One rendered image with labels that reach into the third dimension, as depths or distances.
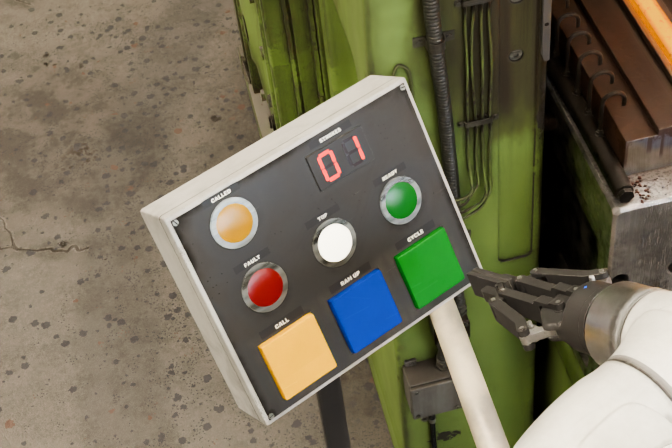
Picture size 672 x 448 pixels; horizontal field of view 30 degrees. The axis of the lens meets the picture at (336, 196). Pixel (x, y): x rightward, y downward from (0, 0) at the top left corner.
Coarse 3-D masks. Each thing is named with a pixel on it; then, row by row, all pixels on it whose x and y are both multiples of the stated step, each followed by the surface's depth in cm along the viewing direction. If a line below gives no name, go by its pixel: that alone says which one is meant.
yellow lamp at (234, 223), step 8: (224, 208) 138; (232, 208) 139; (240, 208) 139; (224, 216) 138; (232, 216) 139; (240, 216) 139; (248, 216) 140; (216, 224) 138; (224, 224) 138; (232, 224) 139; (240, 224) 139; (248, 224) 140; (224, 232) 139; (232, 232) 139; (240, 232) 139; (248, 232) 140; (232, 240) 139; (240, 240) 140
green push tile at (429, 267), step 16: (432, 240) 152; (448, 240) 153; (400, 256) 150; (416, 256) 151; (432, 256) 152; (448, 256) 153; (400, 272) 151; (416, 272) 151; (432, 272) 152; (448, 272) 153; (416, 288) 151; (432, 288) 152; (448, 288) 154; (416, 304) 152
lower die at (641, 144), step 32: (576, 0) 190; (608, 0) 188; (608, 32) 182; (640, 32) 181; (576, 64) 182; (608, 64) 179; (640, 64) 177; (640, 96) 173; (608, 128) 174; (640, 128) 170; (640, 160) 171
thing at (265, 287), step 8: (256, 272) 141; (264, 272) 142; (272, 272) 142; (256, 280) 141; (264, 280) 142; (272, 280) 142; (280, 280) 143; (248, 288) 141; (256, 288) 141; (264, 288) 142; (272, 288) 142; (280, 288) 143; (256, 296) 141; (264, 296) 142; (272, 296) 142; (256, 304) 142; (264, 304) 142
